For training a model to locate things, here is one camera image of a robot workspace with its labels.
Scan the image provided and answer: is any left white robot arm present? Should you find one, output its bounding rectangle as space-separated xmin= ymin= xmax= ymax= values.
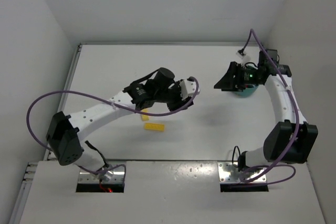
xmin=46 ymin=67 xmax=200 ymax=173

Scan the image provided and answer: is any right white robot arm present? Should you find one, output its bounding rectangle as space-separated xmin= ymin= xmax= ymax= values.
xmin=214 ymin=49 xmax=318 ymax=172

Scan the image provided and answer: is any teal round divided container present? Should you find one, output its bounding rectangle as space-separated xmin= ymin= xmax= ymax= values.
xmin=233 ymin=84 xmax=258 ymax=98

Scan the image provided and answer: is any yellow long lego plate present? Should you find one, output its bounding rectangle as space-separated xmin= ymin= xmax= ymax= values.
xmin=144 ymin=123 xmax=165 ymax=132

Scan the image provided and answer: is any yellow lego slope brick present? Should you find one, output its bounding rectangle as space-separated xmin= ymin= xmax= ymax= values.
xmin=141 ymin=109 xmax=150 ymax=121

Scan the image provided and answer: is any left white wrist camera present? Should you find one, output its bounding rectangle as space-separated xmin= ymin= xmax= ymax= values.
xmin=179 ymin=79 xmax=200 ymax=100

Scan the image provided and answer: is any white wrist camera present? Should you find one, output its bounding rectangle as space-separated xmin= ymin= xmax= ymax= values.
xmin=236 ymin=51 xmax=251 ymax=65
xmin=179 ymin=79 xmax=200 ymax=100

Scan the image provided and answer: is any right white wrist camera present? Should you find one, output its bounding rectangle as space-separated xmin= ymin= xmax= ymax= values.
xmin=236 ymin=51 xmax=251 ymax=65

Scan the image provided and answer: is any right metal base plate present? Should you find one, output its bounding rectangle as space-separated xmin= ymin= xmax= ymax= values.
xmin=217 ymin=161 xmax=264 ymax=184

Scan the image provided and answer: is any metal base plate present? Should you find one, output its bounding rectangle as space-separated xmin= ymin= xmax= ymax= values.
xmin=217 ymin=161 xmax=264 ymax=184
xmin=78 ymin=162 xmax=126 ymax=185

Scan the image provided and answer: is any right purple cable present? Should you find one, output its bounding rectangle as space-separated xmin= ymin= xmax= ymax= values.
xmin=237 ymin=28 xmax=297 ymax=186

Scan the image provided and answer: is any purple cable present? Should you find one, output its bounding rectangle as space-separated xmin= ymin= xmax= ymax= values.
xmin=26 ymin=76 xmax=200 ymax=176
xmin=237 ymin=28 xmax=297 ymax=186

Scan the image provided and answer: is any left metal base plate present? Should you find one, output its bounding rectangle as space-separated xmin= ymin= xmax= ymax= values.
xmin=78 ymin=162 xmax=126 ymax=185

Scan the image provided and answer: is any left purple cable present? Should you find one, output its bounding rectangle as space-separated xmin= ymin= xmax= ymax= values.
xmin=26 ymin=76 xmax=200 ymax=176

